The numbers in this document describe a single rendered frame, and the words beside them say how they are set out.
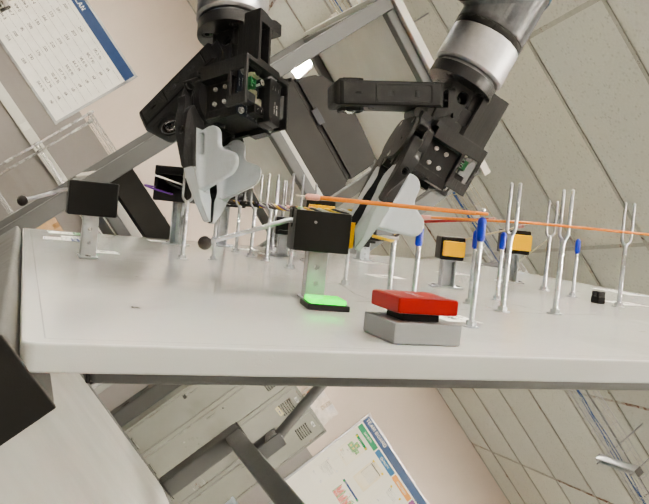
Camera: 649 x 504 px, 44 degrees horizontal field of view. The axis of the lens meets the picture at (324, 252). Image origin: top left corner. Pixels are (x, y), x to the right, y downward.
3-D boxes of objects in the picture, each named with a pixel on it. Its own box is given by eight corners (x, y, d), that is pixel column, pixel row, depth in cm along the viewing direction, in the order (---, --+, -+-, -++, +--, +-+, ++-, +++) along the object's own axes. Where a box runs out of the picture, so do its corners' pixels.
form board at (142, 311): (21, 238, 155) (22, 227, 155) (472, 271, 192) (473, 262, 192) (17, 379, 45) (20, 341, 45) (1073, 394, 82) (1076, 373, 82)
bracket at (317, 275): (296, 296, 83) (301, 248, 82) (318, 297, 83) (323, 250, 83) (304, 301, 78) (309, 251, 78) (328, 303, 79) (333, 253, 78)
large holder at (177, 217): (219, 245, 161) (225, 174, 160) (181, 247, 144) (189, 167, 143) (189, 241, 163) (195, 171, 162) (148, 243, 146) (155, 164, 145)
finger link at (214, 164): (226, 205, 73) (232, 113, 75) (177, 215, 76) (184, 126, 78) (247, 215, 75) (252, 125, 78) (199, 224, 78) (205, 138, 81)
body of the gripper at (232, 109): (242, 106, 74) (248, -6, 77) (172, 126, 78) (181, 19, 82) (288, 137, 80) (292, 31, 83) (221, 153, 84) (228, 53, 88)
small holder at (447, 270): (452, 284, 119) (457, 236, 119) (465, 290, 110) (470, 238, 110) (421, 281, 119) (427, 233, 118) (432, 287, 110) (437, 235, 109)
